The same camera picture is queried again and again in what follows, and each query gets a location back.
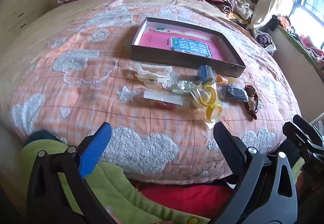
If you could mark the orange checked quilt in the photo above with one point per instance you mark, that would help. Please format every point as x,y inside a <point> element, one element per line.
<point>88,102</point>

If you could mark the dark cardboard box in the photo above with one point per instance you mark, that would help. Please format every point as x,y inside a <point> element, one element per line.
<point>177,59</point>

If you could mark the white hair claw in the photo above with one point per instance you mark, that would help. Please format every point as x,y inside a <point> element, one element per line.
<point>151,72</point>

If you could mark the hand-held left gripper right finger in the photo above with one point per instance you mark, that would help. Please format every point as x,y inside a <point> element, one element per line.
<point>227,148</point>

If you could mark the colourful laundry heap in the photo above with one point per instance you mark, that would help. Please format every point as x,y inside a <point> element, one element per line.
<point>303,41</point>

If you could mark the dark red sunglasses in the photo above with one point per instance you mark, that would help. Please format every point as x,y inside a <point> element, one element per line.
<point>249,91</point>

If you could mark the small crumpled clear bag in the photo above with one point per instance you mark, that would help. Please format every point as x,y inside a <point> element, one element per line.
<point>186,86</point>

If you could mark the bag of dark beads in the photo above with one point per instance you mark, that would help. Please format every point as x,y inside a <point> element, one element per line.
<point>234,92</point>

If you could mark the green jacket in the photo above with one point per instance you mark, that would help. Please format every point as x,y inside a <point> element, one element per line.
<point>119,188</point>

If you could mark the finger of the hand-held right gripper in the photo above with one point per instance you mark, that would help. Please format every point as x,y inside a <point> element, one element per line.
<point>300,136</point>
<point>310,129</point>

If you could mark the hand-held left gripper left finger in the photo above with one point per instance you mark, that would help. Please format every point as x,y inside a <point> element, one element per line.
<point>95,148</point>

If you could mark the purple garment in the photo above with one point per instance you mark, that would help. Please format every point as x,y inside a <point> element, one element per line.
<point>264,40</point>

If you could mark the dark cloth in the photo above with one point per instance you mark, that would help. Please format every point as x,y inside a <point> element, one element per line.
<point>40,136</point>

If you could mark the red cloth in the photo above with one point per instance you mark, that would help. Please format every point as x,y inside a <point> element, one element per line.
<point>187,198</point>

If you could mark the bag of yellow rings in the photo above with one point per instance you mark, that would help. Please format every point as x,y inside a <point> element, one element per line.
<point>214,97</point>

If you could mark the small blue box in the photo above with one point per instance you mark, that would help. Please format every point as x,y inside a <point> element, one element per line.
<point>205,73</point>

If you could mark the clear bag with earring card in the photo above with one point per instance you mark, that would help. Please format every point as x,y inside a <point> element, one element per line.
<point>157,94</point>

